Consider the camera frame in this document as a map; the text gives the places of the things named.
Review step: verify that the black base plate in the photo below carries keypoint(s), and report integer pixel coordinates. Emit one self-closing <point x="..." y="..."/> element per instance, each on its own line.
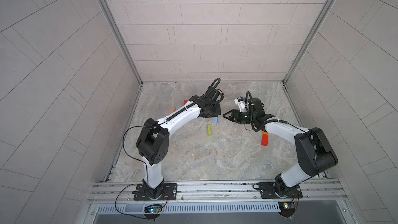
<point x="168" y="191"/>
<point x="275" y="190"/>

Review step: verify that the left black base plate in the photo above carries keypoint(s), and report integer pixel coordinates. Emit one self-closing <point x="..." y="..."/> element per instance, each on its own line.
<point x="168" y="191"/>

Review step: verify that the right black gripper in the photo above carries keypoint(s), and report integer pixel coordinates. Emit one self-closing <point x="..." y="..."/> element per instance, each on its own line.
<point x="235" y="113"/>

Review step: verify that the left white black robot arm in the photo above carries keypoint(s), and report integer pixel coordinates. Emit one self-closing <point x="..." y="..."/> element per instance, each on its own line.
<point x="153" y="141"/>

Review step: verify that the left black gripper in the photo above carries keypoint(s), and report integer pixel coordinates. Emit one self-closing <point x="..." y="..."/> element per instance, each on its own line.
<point x="216" y="111"/>

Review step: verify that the right circuit board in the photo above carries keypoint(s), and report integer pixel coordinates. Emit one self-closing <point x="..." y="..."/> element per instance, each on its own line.
<point x="287" y="209"/>

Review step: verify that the circuit board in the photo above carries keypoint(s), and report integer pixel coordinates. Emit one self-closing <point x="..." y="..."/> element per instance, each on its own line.
<point x="287" y="209"/>
<point x="153" y="211"/>

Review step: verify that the aluminium mounting rail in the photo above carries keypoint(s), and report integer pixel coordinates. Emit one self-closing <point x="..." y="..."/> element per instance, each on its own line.
<point x="215" y="191"/>

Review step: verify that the tan wood block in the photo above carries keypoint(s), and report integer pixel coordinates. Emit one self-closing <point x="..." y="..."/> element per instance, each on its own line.
<point x="172" y="109"/>

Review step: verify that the left circuit board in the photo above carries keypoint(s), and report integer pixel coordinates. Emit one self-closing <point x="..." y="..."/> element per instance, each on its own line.
<point x="153" y="211"/>

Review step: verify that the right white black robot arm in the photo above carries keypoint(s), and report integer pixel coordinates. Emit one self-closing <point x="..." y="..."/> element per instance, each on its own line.
<point x="313" y="150"/>

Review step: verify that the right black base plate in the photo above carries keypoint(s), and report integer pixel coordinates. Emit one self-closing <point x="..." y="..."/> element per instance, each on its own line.
<point x="275" y="190"/>

